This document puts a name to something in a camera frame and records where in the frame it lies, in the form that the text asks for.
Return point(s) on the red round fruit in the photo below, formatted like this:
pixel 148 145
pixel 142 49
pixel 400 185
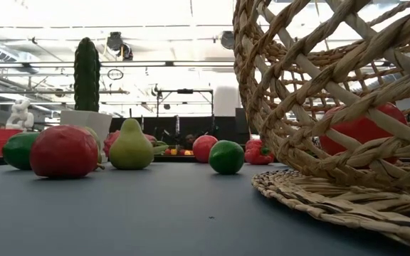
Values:
pixel 205 149

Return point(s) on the small green lime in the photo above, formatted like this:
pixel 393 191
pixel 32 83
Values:
pixel 226 157

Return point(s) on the pink dragon fruit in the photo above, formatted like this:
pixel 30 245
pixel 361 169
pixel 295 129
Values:
pixel 111 142

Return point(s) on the person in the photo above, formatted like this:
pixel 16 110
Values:
pixel 190 139

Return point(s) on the white column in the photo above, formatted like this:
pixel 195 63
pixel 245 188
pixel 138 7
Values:
pixel 226 101

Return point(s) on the black cabinet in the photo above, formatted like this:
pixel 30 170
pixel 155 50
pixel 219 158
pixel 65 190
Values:
pixel 241 122

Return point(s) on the distant toy fruit pile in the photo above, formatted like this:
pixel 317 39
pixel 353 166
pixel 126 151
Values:
pixel 173 151

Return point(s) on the red bell pepper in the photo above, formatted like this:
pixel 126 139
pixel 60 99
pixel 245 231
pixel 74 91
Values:
pixel 256 154

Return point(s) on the long ceiling light bar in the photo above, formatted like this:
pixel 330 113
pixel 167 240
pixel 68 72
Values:
pixel 190 63

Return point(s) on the green cactus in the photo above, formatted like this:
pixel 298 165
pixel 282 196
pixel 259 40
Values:
pixel 87 74

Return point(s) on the round woven straw placemat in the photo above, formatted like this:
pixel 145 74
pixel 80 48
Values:
pixel 333 209

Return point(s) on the grey ceiling pipe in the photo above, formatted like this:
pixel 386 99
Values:
pixel 30 91

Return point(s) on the white sculpture figure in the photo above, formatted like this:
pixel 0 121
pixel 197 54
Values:
pixel 20 117

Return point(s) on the red box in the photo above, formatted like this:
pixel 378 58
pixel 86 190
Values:
pixel 0 137

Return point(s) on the black metal frame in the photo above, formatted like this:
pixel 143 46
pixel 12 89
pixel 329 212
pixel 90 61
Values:
pixel 185 91

